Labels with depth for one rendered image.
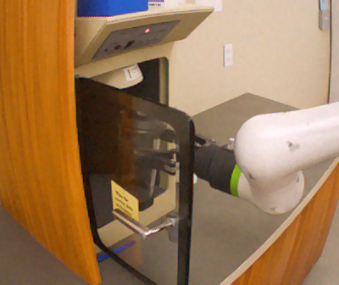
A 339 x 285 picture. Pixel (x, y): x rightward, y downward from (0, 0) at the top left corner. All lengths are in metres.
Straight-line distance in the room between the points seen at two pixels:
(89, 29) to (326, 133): 0.44
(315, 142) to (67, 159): 0.42
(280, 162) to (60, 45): 0.39
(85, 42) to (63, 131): 0.16
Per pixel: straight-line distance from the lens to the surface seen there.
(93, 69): 0.82
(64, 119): 0.69
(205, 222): 1.11
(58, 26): 0.65
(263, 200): 0.71
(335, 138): 0.61
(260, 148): 0.60
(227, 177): 0.77
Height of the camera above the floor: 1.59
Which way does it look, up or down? 25 degrees down
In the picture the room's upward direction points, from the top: straight up
